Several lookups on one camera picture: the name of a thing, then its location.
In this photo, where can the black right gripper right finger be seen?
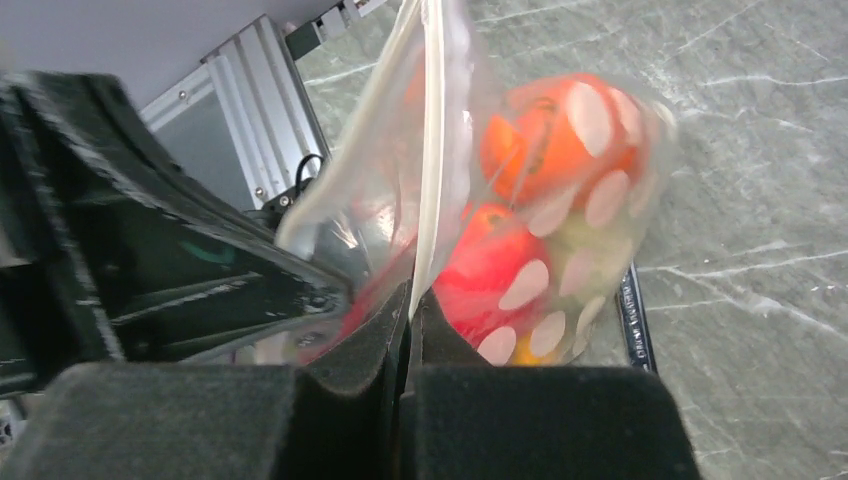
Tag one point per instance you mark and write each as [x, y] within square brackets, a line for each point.
[461, 418]

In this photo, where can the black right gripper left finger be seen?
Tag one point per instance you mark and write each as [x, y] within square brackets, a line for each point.
[330, 419]

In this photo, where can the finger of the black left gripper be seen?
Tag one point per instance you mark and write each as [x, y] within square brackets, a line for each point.
[110, 252]

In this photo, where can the yellow bell pepper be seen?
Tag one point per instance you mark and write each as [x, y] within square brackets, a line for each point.
[523, 355]

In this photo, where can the red bell pepper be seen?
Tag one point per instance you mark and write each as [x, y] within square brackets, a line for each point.
[493, 287]

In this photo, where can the green cabbage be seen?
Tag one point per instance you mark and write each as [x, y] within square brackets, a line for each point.
[588, 262]

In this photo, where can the clear polka dot zip bag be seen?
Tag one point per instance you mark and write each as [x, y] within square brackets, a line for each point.
[390, 208]

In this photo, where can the small orange pumpkin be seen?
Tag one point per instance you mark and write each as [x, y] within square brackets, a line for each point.
[557, 130]

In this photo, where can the silver wrench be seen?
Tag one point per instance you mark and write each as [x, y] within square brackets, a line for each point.
[633, 321]

